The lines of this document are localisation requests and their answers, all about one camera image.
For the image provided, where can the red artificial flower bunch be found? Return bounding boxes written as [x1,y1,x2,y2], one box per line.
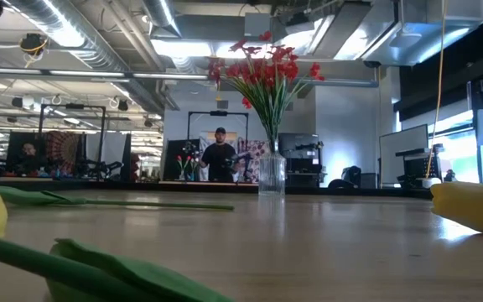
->
[206,30,326,154]

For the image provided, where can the artificial tulip green stem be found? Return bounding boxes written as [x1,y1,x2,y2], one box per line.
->
[0,185,236,212]
[0,230,235,302]

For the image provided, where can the clear glass vase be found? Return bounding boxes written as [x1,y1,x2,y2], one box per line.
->
[257,139,288,198]

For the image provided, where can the pink tulips in vase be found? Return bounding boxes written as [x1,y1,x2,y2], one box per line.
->
[175,154,201,183]

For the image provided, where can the patterned cloth backdrop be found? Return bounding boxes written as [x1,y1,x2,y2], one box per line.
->
[198,131,271,184]

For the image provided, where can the person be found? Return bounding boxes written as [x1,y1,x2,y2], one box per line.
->
[198,126,239,184]
[13,141,44,176]

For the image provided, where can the black equipment cabinet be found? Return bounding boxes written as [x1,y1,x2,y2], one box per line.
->
[278,132,325,188]

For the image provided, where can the black office chair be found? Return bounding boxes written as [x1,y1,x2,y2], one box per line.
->
[327,164,362,189]

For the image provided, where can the small grey box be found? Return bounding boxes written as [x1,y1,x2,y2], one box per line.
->
[360,172,378,190]

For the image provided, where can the white hanging cloth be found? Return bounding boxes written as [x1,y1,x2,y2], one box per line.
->
[85,133,128,178]

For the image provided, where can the white board panel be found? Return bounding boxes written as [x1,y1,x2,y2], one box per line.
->
[378,123,430,186]

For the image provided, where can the long ceiling light bar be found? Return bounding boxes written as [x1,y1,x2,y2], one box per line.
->
[0,65,210,81]

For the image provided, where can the black equipment on cart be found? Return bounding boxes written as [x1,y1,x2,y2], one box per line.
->
[394,143,444,189]

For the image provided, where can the round mandala tapestry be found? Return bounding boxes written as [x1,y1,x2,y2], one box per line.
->
[43,130,85,176]

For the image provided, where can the white round container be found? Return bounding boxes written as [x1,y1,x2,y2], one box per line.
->
[416,176,443,190]

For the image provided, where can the black overhead camera frame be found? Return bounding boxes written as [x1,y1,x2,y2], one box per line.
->
[186,110,251,146]
[37,103,107,146]

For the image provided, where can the silver ceiling air duct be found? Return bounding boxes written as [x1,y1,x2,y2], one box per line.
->
[9,0,168,115]

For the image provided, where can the yellow hanging cable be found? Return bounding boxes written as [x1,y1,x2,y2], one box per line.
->
[424,0,449,180]

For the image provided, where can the black ceiling cable reel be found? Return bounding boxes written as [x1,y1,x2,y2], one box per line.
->
[18,32,49,59]

